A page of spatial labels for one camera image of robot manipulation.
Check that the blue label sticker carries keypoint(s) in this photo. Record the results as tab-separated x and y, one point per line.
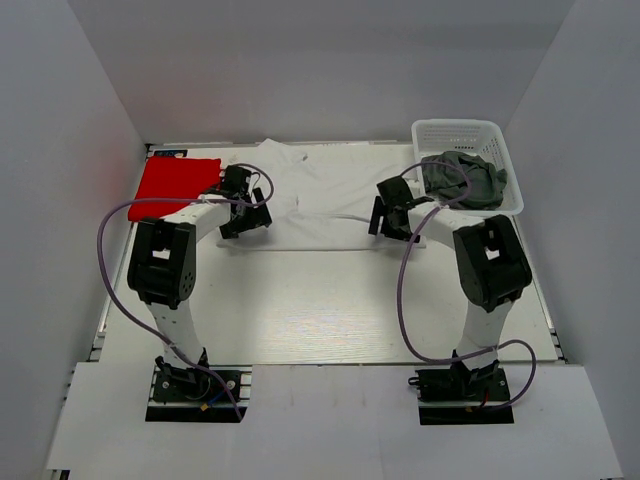
171	153

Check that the white t-shirt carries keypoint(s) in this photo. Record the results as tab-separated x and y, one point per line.
323	196

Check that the folded red t-shirt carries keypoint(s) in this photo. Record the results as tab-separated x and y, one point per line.
172	178

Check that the white plastic basket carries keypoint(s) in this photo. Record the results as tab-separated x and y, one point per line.
473	137

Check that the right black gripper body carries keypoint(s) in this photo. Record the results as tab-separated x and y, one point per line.
389	227

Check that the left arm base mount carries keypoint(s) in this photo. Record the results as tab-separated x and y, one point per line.
189	395

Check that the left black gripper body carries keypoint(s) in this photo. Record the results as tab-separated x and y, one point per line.
252	218

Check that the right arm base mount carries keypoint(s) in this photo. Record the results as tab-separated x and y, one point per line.
446	397

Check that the dark grey t-shirt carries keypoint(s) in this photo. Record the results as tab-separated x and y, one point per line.
454	174

